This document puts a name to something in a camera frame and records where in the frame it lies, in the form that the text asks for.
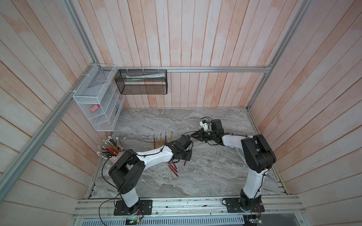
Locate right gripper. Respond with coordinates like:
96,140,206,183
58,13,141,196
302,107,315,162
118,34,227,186
190,128,216,143

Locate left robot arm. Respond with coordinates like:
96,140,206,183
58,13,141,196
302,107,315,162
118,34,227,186
108,135,193,215

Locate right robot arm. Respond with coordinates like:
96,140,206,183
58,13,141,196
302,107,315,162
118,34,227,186
191,119,276,213

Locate pink pencil cup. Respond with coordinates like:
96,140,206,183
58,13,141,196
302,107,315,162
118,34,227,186
110,153,123,164

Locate bundle of pencils in cup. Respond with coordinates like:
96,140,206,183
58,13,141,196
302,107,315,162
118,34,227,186
97,136,122,159

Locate papers in black basket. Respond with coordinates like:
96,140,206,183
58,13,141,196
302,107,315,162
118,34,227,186
125,73,166,82

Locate pink eraser block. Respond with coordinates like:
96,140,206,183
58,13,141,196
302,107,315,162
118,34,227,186
90,105,100,112

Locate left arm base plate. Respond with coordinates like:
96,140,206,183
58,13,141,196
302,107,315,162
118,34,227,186
114,200,153,216

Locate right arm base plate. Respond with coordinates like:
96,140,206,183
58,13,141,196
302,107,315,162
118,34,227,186
222,197,265,213

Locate black wire mesh basket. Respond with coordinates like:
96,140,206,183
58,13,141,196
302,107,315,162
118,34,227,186
115,69,168,95

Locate white wire mesh shelf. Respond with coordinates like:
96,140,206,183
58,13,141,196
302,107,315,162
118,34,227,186
73,64,125,132

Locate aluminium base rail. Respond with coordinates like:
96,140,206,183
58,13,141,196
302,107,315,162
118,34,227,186
72,195,306,219

